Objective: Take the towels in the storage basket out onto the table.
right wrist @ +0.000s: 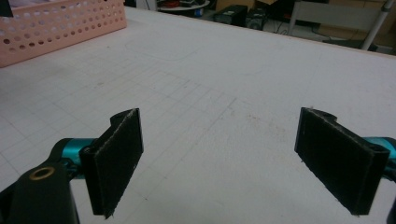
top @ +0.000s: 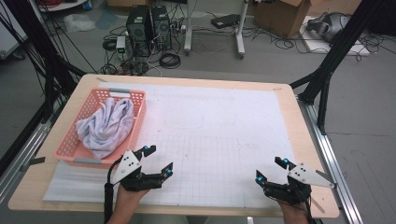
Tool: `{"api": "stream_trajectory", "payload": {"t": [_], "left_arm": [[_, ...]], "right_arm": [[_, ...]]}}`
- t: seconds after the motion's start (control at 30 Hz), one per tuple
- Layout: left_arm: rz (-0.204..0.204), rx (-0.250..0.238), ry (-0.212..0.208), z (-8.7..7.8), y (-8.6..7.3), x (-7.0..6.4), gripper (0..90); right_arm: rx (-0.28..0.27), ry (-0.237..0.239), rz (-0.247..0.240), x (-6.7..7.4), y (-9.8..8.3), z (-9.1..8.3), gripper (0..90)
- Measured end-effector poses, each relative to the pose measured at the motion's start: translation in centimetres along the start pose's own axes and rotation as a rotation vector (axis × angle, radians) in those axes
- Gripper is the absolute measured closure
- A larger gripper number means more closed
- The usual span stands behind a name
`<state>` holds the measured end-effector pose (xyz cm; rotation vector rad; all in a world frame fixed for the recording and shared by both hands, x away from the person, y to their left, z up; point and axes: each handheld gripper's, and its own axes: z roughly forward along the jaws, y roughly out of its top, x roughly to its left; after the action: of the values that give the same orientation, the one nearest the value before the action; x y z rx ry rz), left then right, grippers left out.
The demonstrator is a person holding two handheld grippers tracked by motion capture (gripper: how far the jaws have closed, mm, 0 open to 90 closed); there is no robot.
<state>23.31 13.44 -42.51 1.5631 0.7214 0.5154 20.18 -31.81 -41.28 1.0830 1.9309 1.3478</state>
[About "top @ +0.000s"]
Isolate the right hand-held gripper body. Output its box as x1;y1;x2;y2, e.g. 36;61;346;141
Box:
262;162;336;206

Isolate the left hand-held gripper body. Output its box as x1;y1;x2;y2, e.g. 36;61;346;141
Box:
111;149;164;192

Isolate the lilac cat print towel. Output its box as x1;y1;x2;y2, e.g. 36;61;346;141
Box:
75;96;135;161

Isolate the pink plastic basket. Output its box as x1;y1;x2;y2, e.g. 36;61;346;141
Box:
53;87;148;171

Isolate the person's left hand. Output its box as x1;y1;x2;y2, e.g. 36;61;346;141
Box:
115;185;150;211

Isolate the person's right hand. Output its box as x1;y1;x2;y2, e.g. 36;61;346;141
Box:
277;200;311;224

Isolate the white grid mat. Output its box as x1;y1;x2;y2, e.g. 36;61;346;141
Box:
42;81;298;209

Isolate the small white power box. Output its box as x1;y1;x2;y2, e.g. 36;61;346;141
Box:
115;35;127;60

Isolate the large black computer tower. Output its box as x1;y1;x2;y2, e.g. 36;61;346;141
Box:
125;4;153;59

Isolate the white flat board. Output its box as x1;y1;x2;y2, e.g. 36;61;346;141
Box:
300;15;372;57

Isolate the small black computer tower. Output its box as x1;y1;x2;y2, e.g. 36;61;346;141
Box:
150;5;173;50

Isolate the white stand leg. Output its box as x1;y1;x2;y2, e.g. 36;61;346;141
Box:
183;0;194;57
234;0;250;60

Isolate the grey headset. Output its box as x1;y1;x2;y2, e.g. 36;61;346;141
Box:
306;11;351;43

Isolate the cardboard box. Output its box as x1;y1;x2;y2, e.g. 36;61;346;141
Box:
253;0;312;39

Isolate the clear plastic bag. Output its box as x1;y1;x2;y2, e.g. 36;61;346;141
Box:
64;12;97;34

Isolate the flat black device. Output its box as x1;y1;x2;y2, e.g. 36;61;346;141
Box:
210;13;241;30

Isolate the aluminium rail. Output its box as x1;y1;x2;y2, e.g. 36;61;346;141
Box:
297;99;363;224
0;119;52;203

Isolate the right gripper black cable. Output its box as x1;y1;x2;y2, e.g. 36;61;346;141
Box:
304;199;323;224

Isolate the coiled black cable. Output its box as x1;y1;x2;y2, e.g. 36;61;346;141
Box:
159;52;182;70

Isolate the grey metal bracket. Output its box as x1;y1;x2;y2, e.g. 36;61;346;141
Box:
20;156;47;173

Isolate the black frame post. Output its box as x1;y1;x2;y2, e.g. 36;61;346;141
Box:
289;0;384;136
4;0;87;122

